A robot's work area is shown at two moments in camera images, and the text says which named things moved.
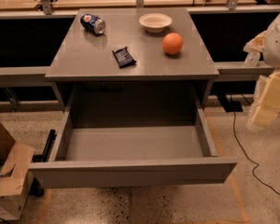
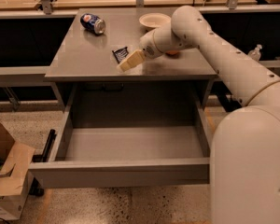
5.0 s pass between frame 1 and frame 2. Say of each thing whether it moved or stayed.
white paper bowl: stayed
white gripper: moved
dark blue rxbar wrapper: stayed
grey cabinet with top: stayed
